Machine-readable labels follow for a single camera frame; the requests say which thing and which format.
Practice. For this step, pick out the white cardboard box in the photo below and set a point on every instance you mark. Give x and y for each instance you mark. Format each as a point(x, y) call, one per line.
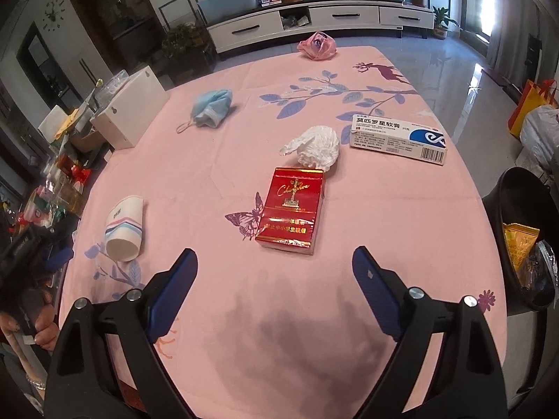
point(126, 109)

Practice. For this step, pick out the person's left forearm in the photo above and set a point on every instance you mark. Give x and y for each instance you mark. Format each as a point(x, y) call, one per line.
point(24, 371)

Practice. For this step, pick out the yellow snack packet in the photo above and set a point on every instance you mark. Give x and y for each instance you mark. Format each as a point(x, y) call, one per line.
point(519, 248)

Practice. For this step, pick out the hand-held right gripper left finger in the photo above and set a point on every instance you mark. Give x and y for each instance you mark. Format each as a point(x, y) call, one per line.
point(174, 290)

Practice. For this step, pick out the crumpled white tissue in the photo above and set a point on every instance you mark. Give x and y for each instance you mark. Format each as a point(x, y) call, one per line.
point(319, 146)

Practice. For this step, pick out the leafy floor plant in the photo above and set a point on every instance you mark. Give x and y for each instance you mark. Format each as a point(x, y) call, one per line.
point(179, 43)

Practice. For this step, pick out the white sack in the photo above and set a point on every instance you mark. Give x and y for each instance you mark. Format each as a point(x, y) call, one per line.
point(543, 135)

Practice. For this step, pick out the white striped paper cup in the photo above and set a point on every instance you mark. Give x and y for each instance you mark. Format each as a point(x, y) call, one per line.
point(124, 227)

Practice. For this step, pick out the clutter of bottles and packets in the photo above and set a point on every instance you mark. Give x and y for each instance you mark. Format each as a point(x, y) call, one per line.
point(48, 183)

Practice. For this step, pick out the pink printed tablecloth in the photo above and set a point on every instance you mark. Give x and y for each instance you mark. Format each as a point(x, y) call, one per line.
point(262, 336)

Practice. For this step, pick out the light blue face mask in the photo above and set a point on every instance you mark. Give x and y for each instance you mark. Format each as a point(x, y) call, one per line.
point(212, 107)

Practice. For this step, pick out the black wall clock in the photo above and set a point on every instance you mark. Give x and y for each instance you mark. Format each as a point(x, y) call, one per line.
point(52, 14)

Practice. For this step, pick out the white tv cabinet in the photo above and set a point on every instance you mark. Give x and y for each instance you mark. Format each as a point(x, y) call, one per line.
point(323, 19)

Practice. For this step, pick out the small potted plant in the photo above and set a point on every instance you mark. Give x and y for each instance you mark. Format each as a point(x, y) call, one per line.
point(445, 22)

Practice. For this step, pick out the red cigarette box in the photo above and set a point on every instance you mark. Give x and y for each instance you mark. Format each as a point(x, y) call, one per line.
point(290, 209)

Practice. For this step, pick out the yellow and red shopping bag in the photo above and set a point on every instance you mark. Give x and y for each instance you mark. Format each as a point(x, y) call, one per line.
point(530, 104)

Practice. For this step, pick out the pink plastic bag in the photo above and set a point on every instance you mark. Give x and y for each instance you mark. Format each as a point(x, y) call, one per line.
point(316, 46)

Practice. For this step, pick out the white and blue medicine box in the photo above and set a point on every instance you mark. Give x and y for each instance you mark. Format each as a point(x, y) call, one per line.
point(393, 137)

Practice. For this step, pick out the clear storage box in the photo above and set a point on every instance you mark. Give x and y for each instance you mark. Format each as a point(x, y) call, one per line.
point(227, 2)

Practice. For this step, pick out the dark glass display cabinet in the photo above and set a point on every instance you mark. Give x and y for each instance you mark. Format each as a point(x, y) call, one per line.
point(118, 13)

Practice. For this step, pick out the person's left hand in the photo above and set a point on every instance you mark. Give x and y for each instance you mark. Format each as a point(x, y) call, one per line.
point(41, 323)

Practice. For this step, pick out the black trash bin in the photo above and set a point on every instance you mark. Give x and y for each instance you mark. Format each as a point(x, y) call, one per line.
point(506, 209)

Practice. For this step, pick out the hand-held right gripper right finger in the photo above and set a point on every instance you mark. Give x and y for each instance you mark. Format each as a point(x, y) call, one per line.
point(375, 290)

